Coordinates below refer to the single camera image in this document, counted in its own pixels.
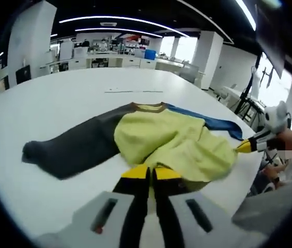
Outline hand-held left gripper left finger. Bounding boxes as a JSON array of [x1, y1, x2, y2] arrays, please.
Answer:
[[38, 164, 151, 248]]

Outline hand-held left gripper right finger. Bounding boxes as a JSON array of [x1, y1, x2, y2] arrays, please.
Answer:
[[152, 166, 262, 248]]

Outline yellow garment grey blue sleeves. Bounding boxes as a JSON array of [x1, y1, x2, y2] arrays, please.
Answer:
[[21, 102, 243, 191]]

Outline thin line template marking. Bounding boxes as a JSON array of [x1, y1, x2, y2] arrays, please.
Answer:
[[104, 89, 165, 94]]

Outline person's right hand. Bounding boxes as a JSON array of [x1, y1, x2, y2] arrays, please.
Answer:
[[274, 128, 292, 151]]

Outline black tripod stand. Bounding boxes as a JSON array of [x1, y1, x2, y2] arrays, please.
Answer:
[[235, 53, 265, 122]]

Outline white side desk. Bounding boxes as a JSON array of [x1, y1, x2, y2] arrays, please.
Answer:
[[220, 86, 265, 122]]

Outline person's grey trousers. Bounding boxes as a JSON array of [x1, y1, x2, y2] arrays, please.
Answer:
[[232, 178, 292, 233]]

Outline dark hanging screen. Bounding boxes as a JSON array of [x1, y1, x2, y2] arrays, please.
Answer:
[[254, 2, 286, 78]]

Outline white square pillar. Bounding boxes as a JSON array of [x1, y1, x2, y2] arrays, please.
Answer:
[[7, 1, 57, 87], [192, 30, 224, 90]]

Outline overhead ceiling light strip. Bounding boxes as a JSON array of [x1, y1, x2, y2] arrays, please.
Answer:
[[235, 0, 256, 30]]

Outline white counter cabinet row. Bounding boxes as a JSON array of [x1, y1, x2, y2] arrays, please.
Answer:
[[39, 54, 159, 72]]

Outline short ceiling light strip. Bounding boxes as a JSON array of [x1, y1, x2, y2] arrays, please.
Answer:
[[75, 27, 163, 38]]

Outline tall white cabinet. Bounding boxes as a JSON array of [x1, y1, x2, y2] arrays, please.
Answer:
[[59, 41, 74, 61]]

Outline black panel by pillar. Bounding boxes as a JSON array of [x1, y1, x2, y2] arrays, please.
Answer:
[[16, 65, 32, 85]]

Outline long ceiling light strip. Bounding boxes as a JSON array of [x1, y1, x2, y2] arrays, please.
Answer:
[[59, 15, 190, 38]]

